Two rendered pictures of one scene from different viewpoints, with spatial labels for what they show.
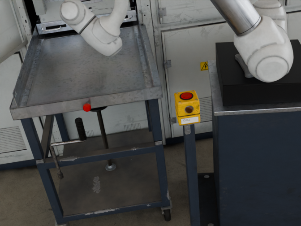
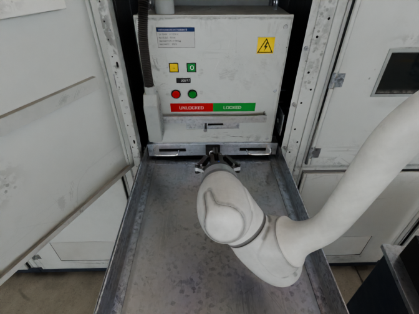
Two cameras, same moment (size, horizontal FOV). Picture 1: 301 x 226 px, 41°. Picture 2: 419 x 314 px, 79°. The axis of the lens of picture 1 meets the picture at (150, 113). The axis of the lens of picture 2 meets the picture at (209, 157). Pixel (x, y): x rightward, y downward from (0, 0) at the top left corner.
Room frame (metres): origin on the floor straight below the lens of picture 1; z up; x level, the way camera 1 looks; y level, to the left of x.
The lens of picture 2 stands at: (1.25, 0.28, 1.53)
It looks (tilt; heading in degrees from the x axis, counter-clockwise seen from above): 38 degrees down; 1
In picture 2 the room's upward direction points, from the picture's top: straight up
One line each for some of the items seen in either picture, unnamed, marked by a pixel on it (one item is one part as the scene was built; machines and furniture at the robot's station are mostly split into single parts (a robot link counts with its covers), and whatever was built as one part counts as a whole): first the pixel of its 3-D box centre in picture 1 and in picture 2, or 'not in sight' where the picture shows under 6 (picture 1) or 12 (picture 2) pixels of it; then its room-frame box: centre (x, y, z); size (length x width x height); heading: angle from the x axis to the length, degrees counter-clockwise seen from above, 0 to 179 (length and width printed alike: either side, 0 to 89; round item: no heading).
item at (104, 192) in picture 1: (101, 126); not in sight; (1.75, 0.26, 0.46); 0.64 x 0.58 x 0.66; 2
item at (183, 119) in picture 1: (187, 107); not in sight; (1.24, -0.14, 0.85); 0.08 x 0.08 x 0.10; 2
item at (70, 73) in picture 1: (88, 65); (216, 236); (1.75, 0.26, 0.82); 0.68 x 0.62 x 0.06; 2
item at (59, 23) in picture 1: (87, 20); (212, 146); (2.15, 0.28, 0.89); 0.54 x 0.05 x 0.06; 92
